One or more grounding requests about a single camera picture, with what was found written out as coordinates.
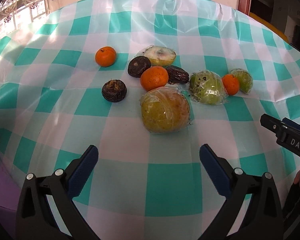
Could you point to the dark wrinkled fruit lower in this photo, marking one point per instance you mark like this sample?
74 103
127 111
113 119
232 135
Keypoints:
114 90

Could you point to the teal white checkered tablecloth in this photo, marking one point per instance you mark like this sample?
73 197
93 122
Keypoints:
145 185

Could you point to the small orange mandarin far left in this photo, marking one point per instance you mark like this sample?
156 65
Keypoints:
105 56

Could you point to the dark brown date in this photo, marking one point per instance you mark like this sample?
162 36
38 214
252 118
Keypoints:
177 75

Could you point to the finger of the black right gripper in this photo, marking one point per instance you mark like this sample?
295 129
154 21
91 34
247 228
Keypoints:
291 123
272 124

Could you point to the dark wrinkled fruit upper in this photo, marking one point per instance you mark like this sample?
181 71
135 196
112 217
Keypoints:
138 65

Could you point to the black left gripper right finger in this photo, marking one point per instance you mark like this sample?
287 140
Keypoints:
263 218

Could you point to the floral lace curtain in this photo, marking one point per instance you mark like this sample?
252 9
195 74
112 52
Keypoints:
16 14

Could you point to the purple box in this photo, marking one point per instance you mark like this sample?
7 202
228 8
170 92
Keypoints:
9 198

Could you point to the small orange mandarin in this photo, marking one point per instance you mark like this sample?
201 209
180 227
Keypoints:
231 84
105 56

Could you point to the halved pear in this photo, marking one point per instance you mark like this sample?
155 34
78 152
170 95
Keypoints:
158 55

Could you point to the small orange mandarin right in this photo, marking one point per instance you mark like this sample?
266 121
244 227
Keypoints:
231 84

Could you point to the green fruit half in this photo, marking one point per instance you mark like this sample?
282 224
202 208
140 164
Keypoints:
244 78

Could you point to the dark wrinkled fruit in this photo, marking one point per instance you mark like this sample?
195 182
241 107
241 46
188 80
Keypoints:
138 65
114 90

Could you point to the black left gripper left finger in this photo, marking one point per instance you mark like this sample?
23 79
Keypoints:
34 216

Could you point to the wrapped green apple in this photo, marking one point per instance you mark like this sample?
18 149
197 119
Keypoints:
206 87

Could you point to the yellow-green large fruit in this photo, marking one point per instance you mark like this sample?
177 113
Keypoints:
165 110

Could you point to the large orange mandarin centre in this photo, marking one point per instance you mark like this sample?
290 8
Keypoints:
153 78

